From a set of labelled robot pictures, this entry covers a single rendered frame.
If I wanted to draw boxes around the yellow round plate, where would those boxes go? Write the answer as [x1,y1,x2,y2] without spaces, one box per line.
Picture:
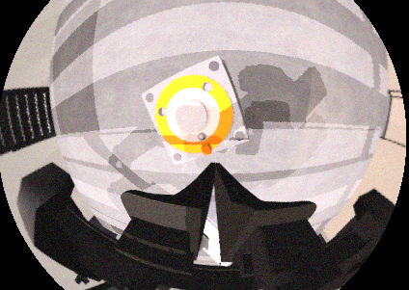
[155,74,232,156]

